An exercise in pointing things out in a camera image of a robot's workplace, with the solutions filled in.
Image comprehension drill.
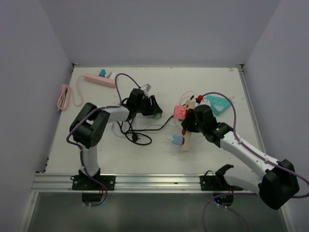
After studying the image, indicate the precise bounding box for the thin pink usb cable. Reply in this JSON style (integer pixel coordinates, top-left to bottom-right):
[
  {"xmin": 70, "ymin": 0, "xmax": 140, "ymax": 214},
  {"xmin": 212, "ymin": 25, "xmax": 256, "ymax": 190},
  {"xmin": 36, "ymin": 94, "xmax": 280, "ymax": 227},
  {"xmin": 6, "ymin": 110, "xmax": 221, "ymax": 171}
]
[{"xmin": 179, "ymin": 90, "xmax": 201, "ymax": 104}]

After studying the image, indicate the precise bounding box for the thick pink coiled cord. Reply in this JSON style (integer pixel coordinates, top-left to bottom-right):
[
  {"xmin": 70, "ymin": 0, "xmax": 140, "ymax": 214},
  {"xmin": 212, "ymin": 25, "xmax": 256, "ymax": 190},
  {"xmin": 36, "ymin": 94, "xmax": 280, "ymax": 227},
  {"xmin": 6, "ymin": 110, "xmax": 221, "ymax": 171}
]
[{"xmin": 56, "ymin": 75, "xmax": 86, "ymax": 112}]

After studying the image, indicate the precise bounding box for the aluminium frame rail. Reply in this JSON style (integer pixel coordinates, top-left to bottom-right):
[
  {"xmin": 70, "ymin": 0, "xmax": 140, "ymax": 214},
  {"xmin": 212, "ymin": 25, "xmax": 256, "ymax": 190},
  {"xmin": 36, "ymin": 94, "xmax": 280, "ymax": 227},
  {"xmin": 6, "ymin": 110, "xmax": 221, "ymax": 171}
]
[{"xmin": 31, "ymin": 170, "xmax": 262, "ymax": 193}]

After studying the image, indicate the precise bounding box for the black base bracket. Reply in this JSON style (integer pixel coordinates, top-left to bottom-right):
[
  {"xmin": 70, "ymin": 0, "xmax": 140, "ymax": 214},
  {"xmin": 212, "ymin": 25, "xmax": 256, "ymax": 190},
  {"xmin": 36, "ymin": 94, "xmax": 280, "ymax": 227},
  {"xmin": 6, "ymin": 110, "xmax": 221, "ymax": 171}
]
[
  {"xmin": 199, "ymin": 170, "xmax": 243, "ymax": 206},
  {"xmin": 70, "ymin": 174, "xmax": 116, "ymax": 207}
]

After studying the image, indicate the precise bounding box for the light blue thin cable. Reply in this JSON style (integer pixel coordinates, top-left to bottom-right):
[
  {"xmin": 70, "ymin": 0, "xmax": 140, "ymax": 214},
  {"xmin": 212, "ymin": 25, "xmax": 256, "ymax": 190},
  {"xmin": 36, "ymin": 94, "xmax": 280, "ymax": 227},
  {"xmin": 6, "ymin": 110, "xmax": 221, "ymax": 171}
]
[{"xmin": 111, "ymin": 122, "xmax": 171, "ymax": 140}]

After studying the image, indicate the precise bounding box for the pink power strip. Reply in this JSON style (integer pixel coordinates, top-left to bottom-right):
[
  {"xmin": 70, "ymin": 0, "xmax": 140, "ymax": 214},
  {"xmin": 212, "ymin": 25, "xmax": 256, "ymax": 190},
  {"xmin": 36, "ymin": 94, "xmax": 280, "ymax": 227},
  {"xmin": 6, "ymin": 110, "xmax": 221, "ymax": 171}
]
[{"xmin": 84, "ymin": 73, "xmax": 115, "ymax": 88}]

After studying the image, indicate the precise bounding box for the left black base bracket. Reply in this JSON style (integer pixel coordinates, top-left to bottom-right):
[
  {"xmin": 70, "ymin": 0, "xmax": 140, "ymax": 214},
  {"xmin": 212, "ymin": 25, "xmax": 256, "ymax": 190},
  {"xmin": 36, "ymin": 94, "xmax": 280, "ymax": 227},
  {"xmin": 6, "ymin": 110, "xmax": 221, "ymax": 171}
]
[{"xmin": 70, "ymin": 174, "xmax": 116, "ymax": 207}]

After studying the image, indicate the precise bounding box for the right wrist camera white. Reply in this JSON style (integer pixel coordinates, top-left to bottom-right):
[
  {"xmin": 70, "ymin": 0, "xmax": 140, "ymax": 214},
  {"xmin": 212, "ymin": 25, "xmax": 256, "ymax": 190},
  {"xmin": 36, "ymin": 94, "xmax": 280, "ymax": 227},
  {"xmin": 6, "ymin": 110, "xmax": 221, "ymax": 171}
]
[{"xmin": 196, "ymin": 95, "xmax": 208, "ymax": 105}]

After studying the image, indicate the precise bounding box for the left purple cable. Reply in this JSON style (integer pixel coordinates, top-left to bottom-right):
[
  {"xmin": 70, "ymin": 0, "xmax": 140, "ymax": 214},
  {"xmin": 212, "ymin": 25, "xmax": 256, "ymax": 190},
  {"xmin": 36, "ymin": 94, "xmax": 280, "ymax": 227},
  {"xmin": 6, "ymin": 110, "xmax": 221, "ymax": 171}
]
[{"xmin": 66, "ymin": 73, "xmax": 142, "ymax": 208}]

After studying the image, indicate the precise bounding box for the light blue plug adapter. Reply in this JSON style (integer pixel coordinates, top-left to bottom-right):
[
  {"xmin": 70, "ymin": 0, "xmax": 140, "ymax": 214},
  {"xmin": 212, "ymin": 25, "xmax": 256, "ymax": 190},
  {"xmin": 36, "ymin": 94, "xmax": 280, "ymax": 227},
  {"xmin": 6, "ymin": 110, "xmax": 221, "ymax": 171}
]
[{"xmin": 167, "ymin": 135, "xmax": 185, "ymax": 145}]

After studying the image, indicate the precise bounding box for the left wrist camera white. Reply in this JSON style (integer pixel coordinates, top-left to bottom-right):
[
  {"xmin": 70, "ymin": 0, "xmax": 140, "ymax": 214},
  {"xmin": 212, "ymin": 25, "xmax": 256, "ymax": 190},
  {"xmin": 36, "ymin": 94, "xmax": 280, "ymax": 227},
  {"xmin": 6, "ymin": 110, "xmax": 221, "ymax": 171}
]
[{"xmin": 140, "ymin": 84, "xmax": 151, "ymax": 94}]

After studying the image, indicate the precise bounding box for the beige power strip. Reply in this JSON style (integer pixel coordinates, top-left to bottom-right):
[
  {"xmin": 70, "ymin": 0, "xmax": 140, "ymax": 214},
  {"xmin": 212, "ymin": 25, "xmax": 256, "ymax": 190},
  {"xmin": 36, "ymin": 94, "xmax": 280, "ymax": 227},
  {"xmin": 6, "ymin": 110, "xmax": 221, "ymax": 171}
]
[{"xmin": 181, "ymin": 100, "xmax": 196, "ymax": 152}]

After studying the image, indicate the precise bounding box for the teal triangular power socket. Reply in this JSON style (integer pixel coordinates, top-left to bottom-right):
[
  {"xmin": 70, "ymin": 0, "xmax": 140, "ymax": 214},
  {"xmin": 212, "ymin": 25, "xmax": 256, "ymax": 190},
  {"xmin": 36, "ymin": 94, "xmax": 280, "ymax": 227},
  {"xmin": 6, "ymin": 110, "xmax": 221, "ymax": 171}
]
[{"xmin": 206, "ymin": 95, "xmax": 231, "ymax": 116}]

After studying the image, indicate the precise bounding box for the right black base bracket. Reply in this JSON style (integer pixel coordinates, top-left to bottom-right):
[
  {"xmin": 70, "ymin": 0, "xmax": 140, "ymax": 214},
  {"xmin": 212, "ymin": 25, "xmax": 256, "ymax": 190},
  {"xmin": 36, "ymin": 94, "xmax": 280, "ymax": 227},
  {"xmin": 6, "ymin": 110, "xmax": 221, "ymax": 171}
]
[{"xmin": 199, "ymin": 170, "xmax": 243, "ymax": 206}]

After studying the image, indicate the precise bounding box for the green plug adapter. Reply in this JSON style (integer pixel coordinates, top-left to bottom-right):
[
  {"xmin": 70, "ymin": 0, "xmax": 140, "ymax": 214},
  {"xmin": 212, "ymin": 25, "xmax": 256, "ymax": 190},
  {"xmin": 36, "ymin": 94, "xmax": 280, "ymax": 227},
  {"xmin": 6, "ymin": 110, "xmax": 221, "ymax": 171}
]
[{"xmin": 153, "ymin": 113, "xmax": 162, "ymax": 119}]

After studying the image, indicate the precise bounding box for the blue white plug adapter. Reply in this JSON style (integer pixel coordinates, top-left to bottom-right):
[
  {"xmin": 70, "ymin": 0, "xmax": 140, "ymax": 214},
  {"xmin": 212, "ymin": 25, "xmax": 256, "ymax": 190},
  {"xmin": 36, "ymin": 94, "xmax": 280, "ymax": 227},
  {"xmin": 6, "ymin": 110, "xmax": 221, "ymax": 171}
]
[{"xmin": 99, "ymin": 69, "xmax": 106, "ymax": 77}]

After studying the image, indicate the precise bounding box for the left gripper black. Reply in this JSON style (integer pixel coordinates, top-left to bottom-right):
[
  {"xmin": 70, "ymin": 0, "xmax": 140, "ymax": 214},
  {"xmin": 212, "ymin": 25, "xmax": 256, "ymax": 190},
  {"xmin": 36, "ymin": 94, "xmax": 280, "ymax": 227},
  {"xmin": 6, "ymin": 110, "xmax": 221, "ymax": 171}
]
[{"xmin": 135, "ymin": 95, "xmax": 162, "ymax": 116}]

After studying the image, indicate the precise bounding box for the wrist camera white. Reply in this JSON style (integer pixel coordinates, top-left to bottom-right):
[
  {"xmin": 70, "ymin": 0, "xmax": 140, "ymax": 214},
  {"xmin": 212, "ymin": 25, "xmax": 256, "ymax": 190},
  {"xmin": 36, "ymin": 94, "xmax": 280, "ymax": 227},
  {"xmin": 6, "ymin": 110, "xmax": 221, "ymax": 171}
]
[
  {"xmin": 140, "ymin": 84, "xmax": 151, "ymax": 94},
  {"xmin": 196, "ymin": 95, "xmax": 208, "ymax": 105}
]

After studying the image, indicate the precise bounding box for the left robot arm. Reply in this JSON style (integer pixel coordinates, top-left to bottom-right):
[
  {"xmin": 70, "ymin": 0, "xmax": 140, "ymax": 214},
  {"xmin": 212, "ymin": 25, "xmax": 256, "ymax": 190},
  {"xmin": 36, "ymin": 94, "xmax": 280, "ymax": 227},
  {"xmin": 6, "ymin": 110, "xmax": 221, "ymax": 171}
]
[{"xmin": 67, "ymin": 88, "xmax": 163, "ymax": 190}]

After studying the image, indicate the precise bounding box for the black power cord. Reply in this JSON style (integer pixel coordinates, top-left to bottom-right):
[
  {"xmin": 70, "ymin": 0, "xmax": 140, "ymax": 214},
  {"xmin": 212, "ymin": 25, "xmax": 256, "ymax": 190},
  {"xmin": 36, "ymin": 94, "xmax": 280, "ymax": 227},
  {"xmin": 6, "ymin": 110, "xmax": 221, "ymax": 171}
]
[{"xmin": 117, "ymin": 95, "xmax": 195, "ymax": 146}]

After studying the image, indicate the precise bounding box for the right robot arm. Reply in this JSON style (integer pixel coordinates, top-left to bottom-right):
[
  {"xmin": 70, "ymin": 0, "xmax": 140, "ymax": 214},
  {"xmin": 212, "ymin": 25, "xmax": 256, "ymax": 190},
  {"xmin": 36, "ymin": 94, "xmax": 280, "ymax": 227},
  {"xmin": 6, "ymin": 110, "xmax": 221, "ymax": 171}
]
[{"xmin": 181, "ymin": 105, "xmax": 299, "ymax": 210}]

